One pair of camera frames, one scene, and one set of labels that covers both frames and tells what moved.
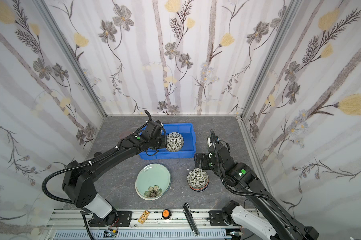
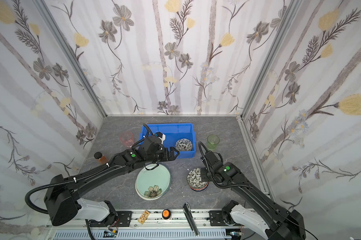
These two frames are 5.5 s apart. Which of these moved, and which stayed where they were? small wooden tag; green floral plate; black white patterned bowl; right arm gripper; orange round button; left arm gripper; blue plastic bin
Moved: right arm gripper; black white patterned bowl; left arm gripper
Stayed: green floral plate; orange round button; blue plastic bin; small wooden tag
